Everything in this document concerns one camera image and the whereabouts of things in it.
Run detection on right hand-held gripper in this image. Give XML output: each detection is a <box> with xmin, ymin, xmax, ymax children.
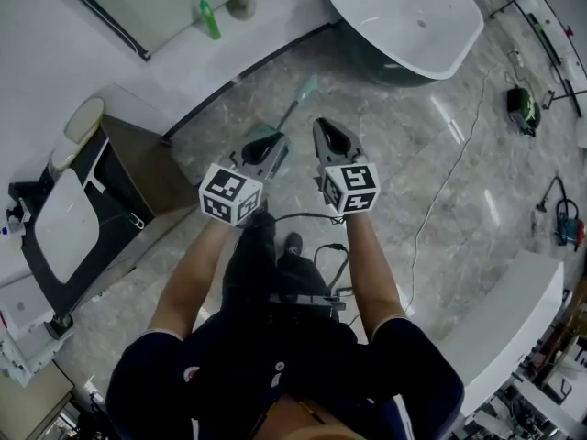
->
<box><xmin>312</xmin><ymin>116</ymin><xmax>382</xmax><ymax>216</ymax></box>

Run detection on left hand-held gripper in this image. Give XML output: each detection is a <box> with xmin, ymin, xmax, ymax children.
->
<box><xmin>198</xmin><ymin>133</ymin><xmax>293</xmax><ymax>227</ymax></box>

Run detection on person's left forearm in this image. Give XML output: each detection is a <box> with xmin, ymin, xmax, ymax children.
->
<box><xmin>147</xmin><ymin>215</ymin><xmax>245</xmax><ymax>341</ymax></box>

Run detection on person's right forearm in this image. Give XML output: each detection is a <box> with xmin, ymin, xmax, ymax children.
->
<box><xmin>340</xmin><ymin>210</ymin><xmax>407</xmax><ymax>344</ymax></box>

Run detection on round grey floor drain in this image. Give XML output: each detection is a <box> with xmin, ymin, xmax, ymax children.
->
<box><xmin>226</xmin><ymin>0</ymin><xmax>255</xmax><ymax>22</ymax></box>

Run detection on black shoe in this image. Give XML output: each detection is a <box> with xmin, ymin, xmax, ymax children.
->
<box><xmin>282</xmin><ymin>232</ymin><xmax>305</xmax><ymax>259</ymax></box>

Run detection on dark wooden vanity cabinet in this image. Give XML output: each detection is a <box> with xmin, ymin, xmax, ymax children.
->
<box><xmin>7</xmin><ymin>112</ymin><xmax>199</xmax><ymax>339</ymax></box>

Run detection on person's black trousers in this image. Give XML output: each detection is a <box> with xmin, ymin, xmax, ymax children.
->
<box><xmin>221</xmin><ymin>226</ymin><xmax>332</xmax><ymax>334</ymax></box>

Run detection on white and green bathtub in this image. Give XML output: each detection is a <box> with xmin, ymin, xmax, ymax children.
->
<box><xmin>324</xmin><ymin>0</ymin><xmax>486</xmax><ymax>87</ymax></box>

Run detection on green plastic bottle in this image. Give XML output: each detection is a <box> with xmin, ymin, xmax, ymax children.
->
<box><xmin>197</xmin><ymin>0</ymin><xmax>223</xmax><ymax>41</ymax></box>

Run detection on black waist pack box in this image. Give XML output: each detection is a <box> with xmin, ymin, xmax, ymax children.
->
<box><xmin>267</xmin><ymin>292</ymin><xmax>346</xmax><ymax>323</ymax></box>

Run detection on white toilet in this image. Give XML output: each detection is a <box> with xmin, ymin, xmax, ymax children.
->
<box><xmin>49</xmin><ymin>95</ymin><xmax>107</xmax><ymax>170</ymax></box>

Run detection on green and black machine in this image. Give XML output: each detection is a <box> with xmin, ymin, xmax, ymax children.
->
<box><xmin>505</xmin><ymin>86</ymin><xmax>542</xmax><ymax>138</ymax></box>

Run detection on white rectangular sink basin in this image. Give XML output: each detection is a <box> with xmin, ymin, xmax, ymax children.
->
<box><xmin>33</xmin><ymin>167</ymin><xmax>101</xmax><ymax>284</ymax></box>

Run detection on black framed glass door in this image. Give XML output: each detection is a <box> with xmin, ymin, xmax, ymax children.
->
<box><xmin>49</xmin><ymin>0</ymin><xmax>153</xmax><ymax>62</ymax></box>

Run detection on person's dark blue shirt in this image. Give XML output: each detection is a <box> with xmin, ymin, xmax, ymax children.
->
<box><xmin>105</xmin><ymin>312</ymin><xmax>465</xmax><ymax>440</ymax></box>

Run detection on chrome sink faucet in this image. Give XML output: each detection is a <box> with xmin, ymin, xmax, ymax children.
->
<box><xmin>5</xmin><ymin>196</ymin><xmax>34</xmax><ymax>237</ymax></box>

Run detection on teal power tool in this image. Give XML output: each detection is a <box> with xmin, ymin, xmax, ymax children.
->
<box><xmin>554</xmin><ymin>198</ymin><xmax>587</xmax><ymax>248</ymax></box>

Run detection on white curved counter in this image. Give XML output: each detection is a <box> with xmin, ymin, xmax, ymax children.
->
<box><xmin>437</xmin><ymin>248</ymin><xmax>566</xmax><ymax>419</ymax></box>

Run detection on thin white floor cable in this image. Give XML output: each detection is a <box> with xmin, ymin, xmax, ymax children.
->
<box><xmin>403</xmin><ymin>64</ymin><xmax>494</xmax><ymax>315</ymax></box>

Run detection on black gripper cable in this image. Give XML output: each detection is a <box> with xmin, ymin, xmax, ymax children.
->
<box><xmin>273</xmin><ymin>211</ymin><xmax>354</xmax><ymax>302</ymax></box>

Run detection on black hose tool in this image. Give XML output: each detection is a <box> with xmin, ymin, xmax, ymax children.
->
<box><xmin>534</xmin><ymin>176</ymin><xmax>569</xmax><ymax>214</ymax></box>

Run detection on black metal rail rack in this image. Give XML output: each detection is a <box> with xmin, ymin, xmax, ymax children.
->
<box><xmin>487</xmin><ymin>0</ymin><xmax>584</xmax><ymax>118</ymax></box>

